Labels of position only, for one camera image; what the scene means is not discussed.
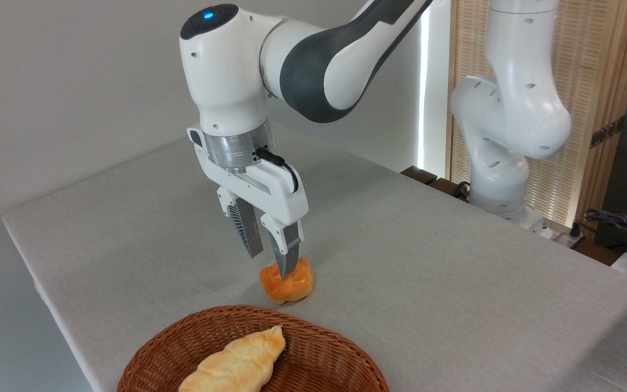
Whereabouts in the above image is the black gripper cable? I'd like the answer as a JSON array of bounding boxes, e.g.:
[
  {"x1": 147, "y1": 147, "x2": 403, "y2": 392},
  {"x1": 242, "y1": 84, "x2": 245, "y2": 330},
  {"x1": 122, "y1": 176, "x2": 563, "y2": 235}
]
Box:
[{"x1": 253, "y1": 147, "x2": 299, "y2": 194}]

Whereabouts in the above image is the round orange bread roll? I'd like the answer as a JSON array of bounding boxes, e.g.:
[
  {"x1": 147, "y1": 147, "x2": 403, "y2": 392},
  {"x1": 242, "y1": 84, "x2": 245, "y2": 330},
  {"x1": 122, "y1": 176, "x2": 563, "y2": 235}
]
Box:
[{"x1": 259, "y1": 257, "x2": 315, "y2": 306}]

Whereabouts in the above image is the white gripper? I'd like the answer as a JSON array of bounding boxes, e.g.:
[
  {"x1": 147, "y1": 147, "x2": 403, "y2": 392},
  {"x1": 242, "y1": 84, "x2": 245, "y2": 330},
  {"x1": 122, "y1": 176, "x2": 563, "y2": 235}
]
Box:
[{"x1": 186, "y1": 124, "x2": 310, "y2": 279}]

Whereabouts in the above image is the vertical white light strip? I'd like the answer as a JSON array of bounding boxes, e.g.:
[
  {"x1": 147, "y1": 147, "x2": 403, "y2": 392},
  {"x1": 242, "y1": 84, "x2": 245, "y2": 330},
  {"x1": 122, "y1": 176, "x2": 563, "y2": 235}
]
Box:
[{"x1": 415, "y1": 11, "x2": 429, "y2": 169}]

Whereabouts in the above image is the black cable bundle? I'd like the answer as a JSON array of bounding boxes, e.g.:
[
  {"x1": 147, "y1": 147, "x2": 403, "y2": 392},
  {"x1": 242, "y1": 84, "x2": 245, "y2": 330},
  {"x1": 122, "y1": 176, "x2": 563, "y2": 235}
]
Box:
[{"x1": 582, "y1": 208, "x2": 627, "y2": 256}]

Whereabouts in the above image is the brown wicker basket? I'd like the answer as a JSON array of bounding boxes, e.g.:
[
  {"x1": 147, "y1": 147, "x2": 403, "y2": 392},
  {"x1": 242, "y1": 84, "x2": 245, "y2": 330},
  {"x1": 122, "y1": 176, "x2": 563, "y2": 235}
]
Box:
[{"x1": 116, "y1": 304, "x2": 390, "y2": 392}]

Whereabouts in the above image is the wooden slatted screen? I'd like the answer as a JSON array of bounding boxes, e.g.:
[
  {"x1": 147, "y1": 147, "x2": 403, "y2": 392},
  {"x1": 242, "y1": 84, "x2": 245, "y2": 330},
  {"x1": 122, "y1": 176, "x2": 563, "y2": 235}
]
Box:
[{"x1": 446, "y1": 0, "x2": 627, "y2": 229}]

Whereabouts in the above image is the dark metal screen hinge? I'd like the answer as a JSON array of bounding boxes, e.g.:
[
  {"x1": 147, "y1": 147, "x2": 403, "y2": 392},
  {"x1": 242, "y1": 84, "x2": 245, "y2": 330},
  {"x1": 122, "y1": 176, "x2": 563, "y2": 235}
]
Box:
[{"x1": 589, "y1": 117, "x2": 626, "y2": 149}]

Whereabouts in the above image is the dark brown wooden stand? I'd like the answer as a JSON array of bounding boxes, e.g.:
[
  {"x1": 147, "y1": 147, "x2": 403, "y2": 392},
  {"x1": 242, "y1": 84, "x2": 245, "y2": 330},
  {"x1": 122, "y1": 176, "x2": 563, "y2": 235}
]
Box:
[{"x1": 400, "y1": 166, "x2": 471, "y2": 203}]

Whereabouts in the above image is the pale leaf-shaped bread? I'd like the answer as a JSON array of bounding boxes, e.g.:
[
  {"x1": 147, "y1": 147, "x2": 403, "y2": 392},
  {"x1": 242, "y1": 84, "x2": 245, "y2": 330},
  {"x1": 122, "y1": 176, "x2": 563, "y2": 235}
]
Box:
[{"x1": 178, "y1": 324, "x2": 286, "y2": 392}]

